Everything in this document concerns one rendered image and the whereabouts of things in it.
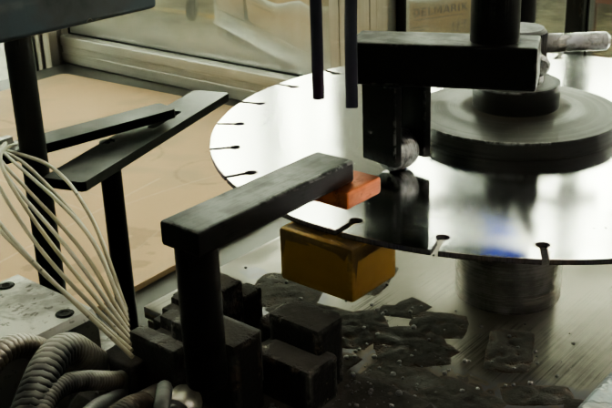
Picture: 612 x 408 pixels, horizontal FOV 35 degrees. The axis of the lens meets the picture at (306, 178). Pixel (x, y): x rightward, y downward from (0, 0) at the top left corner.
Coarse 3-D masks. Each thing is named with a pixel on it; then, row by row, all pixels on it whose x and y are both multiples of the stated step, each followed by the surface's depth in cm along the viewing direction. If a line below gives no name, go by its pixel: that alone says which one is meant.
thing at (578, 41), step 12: (528, 24) 51; (552, 36) 50; (564, 36) 50; (576, 36) 50; (588, 36) 50; (600, 36) 50; (552, 48) 51; (564, 48) 51; (576, 48) 51; (588, 48) 51; (600, 48) 51; (540, 60) 46; (540, 72) 46
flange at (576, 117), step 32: (448, 96) 55; (480, 96) 51; (512, 96) 50; (544, 96) 50; (576, 96) 54; (448, 128) 49; (480, 128) 49; (512, 128) 49; (544, 128) 49; (576, 128) 49; (608, 128) 49
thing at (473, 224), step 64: (576, 64) 64; (256, 128) 54; (320, 128) 53; (384, 192) 44; (448, 192) 44; (512, 192) 44; (576, 192) 43; (448, 256) 38; (512, 256) 38; (576, 256) 37
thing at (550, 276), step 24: (456, 264) 55; (480, 264) 53; (504, 264) 52; (528, 264) 52; (456, 288) 56; (480, 288) 54; (504, 288) 53; (528, 288) 53; (552, 288) 54; (504, 312) 53; (528, 312) 53
